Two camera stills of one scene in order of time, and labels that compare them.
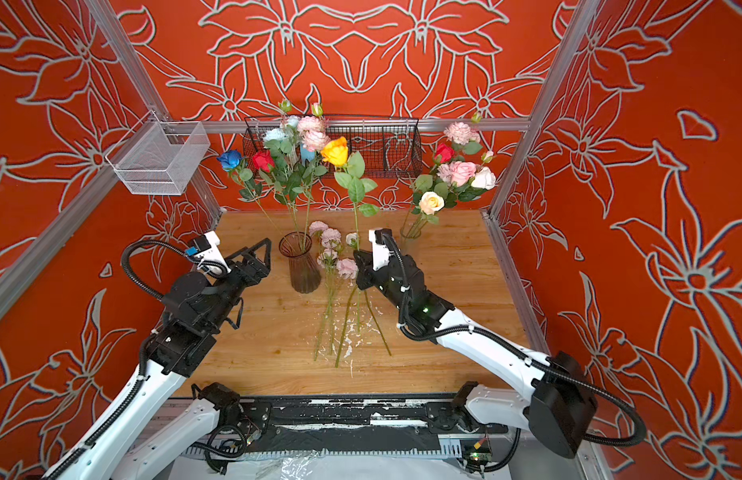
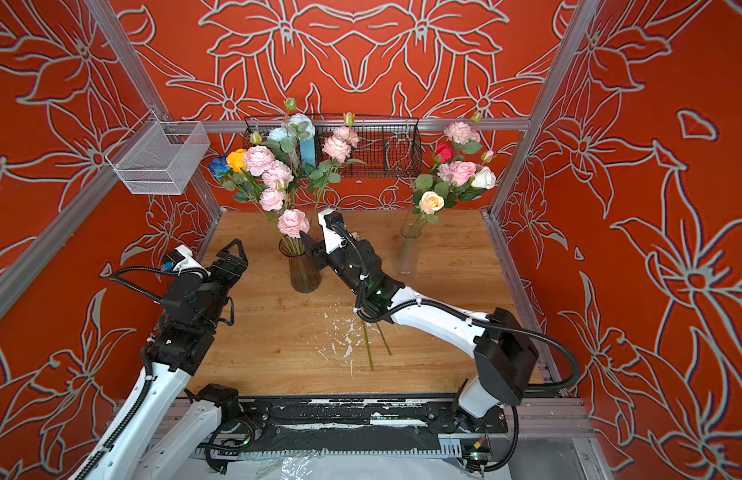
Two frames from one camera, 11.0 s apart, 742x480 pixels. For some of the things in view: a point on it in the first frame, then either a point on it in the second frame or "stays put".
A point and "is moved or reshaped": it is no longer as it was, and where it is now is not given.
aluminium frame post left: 145,89 stays put
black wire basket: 391,147 stays put
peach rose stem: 429,203 stays put
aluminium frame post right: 571,37 stays put
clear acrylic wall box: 159,157 stays put
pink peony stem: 327,258 to 276,175
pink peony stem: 313,135 to 336,152
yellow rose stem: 336,152 to 237,161
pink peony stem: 347,269 is moved or reshaped
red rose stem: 444,154 stays put
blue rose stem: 232,161 to 219,166
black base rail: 274,425 stays put
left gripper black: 260,269 to 240,263
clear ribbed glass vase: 407,239 stays put
